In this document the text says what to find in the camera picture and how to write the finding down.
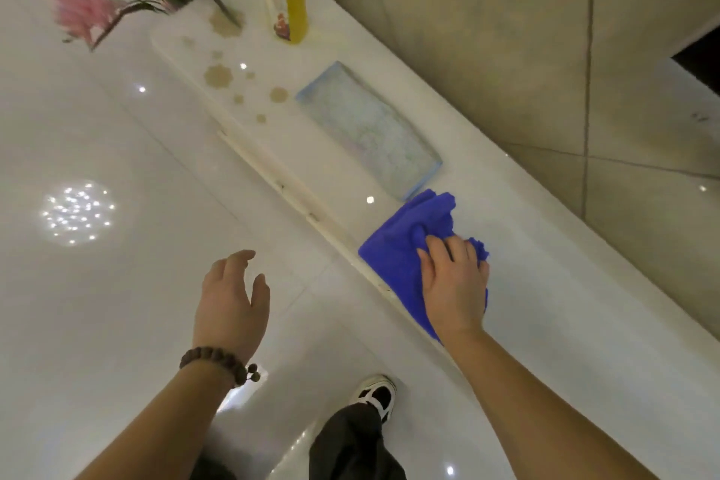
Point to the pale blue folded cloth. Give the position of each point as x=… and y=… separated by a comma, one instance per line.
x=368, y=128

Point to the brown liquid spill spots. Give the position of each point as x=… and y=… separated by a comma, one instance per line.
x=218, y=76

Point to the person's right middle finger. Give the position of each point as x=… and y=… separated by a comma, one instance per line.
x=459, y=249

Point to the person's right forearm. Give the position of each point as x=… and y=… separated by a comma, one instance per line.
x=534, y=418

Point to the person's right thumb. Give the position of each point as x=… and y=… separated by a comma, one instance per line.
x=424, y=266

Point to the black and white shoe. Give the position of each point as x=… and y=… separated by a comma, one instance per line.
x=374, y=395

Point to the person's left thumb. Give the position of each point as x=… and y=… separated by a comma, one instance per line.
x=261, y=297

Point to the person's left forearm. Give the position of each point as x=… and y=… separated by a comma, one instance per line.
x=163, y=429

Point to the dark grey trousers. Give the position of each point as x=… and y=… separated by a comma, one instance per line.
x=351, y=448

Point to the person's left hand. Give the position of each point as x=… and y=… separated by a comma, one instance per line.
x=225, y=311

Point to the person's right hand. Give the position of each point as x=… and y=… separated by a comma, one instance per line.
x=455, y=294

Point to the blue microfibre cloth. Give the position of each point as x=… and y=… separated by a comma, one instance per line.
x=394, y=254

